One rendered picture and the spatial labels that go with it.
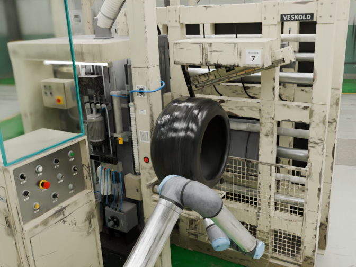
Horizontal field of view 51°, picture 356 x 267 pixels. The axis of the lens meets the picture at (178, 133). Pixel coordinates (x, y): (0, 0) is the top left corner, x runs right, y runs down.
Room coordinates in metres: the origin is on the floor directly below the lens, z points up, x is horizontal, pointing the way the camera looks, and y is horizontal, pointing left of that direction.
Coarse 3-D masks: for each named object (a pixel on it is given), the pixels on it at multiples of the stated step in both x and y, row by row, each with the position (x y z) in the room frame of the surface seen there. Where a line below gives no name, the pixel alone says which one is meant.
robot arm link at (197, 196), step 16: (192, 192) 1.38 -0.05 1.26; (208, 192) 1.39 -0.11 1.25; (192, 208) 1.37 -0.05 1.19; (208, 208) 1.35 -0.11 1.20; (224, 208) 1.43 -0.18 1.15; (224, 224) 1.43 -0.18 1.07; (240, 224) 1.52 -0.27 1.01; (240, 240) 1.52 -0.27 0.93; (256, 240) 1.62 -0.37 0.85; (256, 256) 1.58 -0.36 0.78
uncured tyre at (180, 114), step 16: (176, 112) 2.04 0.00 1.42; (192, 112) 2.00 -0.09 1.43; (208, 112) 2.03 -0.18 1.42; (224, 112) 2.21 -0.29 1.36; (160, 128) 2.00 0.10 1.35; (176, 128) 1.96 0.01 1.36; (192, 128) 1.93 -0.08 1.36; (208, 128) 2.41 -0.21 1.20; (224, 128) 2.34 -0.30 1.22; (160, 144) 1.96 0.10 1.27; (176, 144) 1.91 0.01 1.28; (192, 144) 1.89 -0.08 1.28; (208, 144) 2.40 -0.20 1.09; (224, 144) 2.33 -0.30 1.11; (160, 160) 1.95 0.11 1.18; (176, 160) 1.89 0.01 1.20; (192, 160) 1.88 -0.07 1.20; (208, 160) 2.34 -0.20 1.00; (224, 160) 2.22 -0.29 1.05; (160, 176) 1.98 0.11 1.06; (192, 176) 1.89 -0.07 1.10; (208, 176) 2.23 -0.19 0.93
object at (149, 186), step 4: (152, 180) 2.17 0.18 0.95; (156, 180) 2.18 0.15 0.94; (148, 184) 2.12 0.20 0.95; (152, 184) 2.14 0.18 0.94; (156, 184) 2.17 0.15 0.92; (148, 188) 2.11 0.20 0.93; (152, 188) 2.13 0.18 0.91; (148, 192) 2.11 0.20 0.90; (152, 192) 2.13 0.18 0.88; (148, 196) 2.11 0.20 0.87
